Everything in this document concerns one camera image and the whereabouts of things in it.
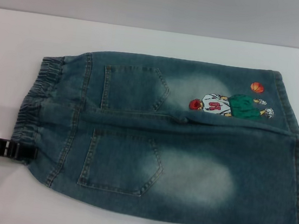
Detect blue denim shorts with embroidery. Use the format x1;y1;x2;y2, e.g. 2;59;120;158
1;38;299;224

